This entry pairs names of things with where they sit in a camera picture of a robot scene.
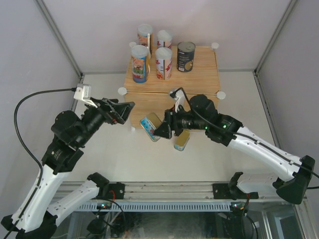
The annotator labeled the right black base bracket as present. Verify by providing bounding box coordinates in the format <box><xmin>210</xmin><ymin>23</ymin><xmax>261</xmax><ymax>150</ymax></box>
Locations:
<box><xmin>212</xmin><ymin>183</ymin><xmax>259</xmax><ymax>200</ymax></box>

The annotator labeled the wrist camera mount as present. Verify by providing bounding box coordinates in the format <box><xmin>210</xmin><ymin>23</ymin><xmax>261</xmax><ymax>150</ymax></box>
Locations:
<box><xmin>73</xmin><ymin>84</ymin><xmax>98</xmax><ymax>108</ymax></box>
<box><xmin>169</xmin><ymin>87</ymin><xmax>185</xmax><ymax>113</ymax></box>

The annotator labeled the dark round tin can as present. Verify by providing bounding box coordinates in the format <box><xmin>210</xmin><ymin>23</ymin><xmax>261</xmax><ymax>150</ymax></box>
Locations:
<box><xmin>176</xmin><ymin>41</ymin><xmax>196</xmax><ymax>72</ymax></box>

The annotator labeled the aluminium mounting rail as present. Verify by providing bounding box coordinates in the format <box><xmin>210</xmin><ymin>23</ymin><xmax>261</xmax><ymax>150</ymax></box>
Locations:
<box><xmin>59</xmin><ymin>180</ymin><xmax>307</xmax><ymax>200</ymax></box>

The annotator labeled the rectangular gold tin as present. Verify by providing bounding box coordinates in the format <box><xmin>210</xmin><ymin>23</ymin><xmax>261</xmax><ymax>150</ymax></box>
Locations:
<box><xmin>174</xmin><ymin>129</ymin><xmax>190</xmax><ymax>151</ymax></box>
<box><xmin>140</xmin><ymin>113</ymin><xmax>162</xmax><ymax>142</ymax></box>

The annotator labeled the slotted cable duct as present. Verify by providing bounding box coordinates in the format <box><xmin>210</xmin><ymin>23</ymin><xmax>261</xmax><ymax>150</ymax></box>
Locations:
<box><xmin>76</xmin><ymin>202</ymin><xmax>231</xmax><ymax>213</ymax></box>

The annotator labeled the white lid can colourful label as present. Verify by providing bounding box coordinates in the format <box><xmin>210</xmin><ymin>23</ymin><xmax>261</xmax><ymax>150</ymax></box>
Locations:
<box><xmin>131</xmin><ymin>45</ymin><xmax>150</xmax><ymax>83</ymax></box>

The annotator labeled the left black base bracket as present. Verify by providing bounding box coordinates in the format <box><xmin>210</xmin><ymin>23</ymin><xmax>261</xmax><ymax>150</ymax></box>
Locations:
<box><xmin>106</xmin><ymin>182</ymin><xmax>125</xmax><ymax>201</ymax></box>

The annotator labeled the white lid can red label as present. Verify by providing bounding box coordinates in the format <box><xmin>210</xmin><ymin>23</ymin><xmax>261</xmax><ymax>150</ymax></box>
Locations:
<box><xmin>157</xmin><ymin>30</ymin><xmax>172</xmax><ymax>49</ymax></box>

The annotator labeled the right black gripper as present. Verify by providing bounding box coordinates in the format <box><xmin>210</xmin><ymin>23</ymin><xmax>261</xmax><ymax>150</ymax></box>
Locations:
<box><xmin>154</xmin><ymin>104</ymin><xmax>208</xmax><ymax>138</ymax></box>

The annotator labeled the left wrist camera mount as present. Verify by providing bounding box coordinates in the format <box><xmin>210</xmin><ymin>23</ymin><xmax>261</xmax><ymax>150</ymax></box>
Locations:
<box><xmin>73</xmin><ymin>84</ymin><xmax>98</xmax><ymax>108</ymax></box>

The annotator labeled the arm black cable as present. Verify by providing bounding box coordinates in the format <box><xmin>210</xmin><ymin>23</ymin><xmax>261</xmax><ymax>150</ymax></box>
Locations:
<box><xmin>4</xmin><ymin>88</ymin><xmax>78</xmax><ymax>239</ymax></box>
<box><xmin>171</xmin><ymin>87</ymin><xmax>319</xmax><ymax>200</ymax></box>

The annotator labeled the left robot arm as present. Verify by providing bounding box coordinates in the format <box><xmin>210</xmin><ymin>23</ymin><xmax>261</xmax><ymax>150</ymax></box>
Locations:
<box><xmin>1</xmin><ymin>98</ymin><xmax>135</xmax><ymax>239</ymax></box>

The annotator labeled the wooden cube shelf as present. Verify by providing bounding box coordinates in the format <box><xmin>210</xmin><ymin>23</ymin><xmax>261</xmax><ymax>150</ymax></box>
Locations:
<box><xmin>124</xmin><ymin>46</ymin><xmax>220</xmax><ymax>128</ymax></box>

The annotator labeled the tall can with spoon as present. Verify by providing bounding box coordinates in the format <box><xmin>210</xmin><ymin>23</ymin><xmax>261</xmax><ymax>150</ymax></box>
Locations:
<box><xmin>137</xmin><ymin>24</ymin><xmax>153</xmax><ymax>56</ymax></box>

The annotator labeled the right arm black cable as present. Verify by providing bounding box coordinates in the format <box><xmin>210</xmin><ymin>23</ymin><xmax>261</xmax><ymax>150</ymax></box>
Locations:
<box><xmin>171</xmin><ymin>87</ymin><xmax>319</xmax><ymax>200</ymax></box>

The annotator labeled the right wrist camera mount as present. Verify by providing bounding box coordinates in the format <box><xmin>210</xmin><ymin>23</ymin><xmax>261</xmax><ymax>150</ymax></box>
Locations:
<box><xmin>169</xmin><ymin>87</ymin><xmax>185</xmax><ymax>113</ymax></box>

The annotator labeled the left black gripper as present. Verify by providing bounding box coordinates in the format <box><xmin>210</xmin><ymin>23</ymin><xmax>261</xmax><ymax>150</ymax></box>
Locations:
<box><xmin>76</xmin><ymin>96</ymin><xmax>135</xmax><ymax>146</ymax></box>

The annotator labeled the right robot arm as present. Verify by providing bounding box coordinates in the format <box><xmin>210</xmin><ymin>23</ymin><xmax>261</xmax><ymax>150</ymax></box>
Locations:
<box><xmin>154</xmin><ymin>95</ymin><xmax>315</xmax><ymax>205</ymax></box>

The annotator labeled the black base bracket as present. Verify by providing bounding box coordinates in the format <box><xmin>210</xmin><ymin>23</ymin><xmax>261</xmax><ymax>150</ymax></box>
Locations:
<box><xmin>106</xmin><ymin>182</ymin><xmax>125</xmax><ymax>201</ymax></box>
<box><xmin>212</xmin><ymin>183</ymin><xmax>259</xmax><ymax>200</ymax></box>

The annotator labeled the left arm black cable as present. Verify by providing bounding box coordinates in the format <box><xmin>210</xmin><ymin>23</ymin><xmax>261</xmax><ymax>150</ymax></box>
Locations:
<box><xmin>4</xmin><ymin>88</ymin><xmax>78</xmax><ymax>239</ymax></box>

